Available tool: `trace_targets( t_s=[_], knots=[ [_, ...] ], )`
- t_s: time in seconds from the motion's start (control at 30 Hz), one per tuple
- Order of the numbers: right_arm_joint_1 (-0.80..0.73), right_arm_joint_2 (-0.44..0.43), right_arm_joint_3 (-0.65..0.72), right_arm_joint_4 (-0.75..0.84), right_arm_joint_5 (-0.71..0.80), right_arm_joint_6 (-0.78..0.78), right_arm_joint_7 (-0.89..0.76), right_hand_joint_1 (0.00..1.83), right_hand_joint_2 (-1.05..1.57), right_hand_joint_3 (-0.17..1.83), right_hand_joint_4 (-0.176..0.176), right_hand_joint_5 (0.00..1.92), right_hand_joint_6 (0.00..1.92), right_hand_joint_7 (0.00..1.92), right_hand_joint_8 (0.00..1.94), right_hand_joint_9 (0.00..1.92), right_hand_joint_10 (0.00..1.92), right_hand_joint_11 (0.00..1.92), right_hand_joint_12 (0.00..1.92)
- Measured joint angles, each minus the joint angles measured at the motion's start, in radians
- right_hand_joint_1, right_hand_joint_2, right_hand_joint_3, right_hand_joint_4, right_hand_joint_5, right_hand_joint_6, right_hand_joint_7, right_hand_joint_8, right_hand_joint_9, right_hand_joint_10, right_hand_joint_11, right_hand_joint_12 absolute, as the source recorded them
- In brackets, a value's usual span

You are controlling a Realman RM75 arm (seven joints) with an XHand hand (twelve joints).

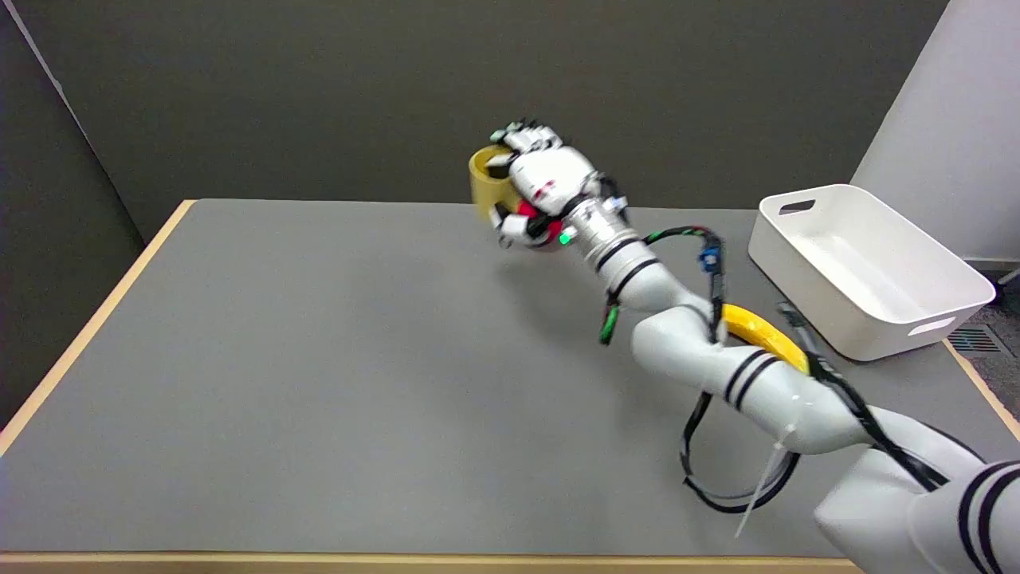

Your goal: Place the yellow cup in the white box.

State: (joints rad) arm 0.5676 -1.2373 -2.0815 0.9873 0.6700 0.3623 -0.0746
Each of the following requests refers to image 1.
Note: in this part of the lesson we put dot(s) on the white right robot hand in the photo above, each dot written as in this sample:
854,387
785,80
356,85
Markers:
550,179

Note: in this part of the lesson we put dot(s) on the yellow cup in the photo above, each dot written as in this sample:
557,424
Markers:
488,185

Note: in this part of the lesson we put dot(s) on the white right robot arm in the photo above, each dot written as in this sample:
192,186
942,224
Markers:
765,383

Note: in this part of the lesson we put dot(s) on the white plastic box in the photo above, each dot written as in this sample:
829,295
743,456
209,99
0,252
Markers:
865,267

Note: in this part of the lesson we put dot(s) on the yellow banana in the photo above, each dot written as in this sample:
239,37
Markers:
769,335

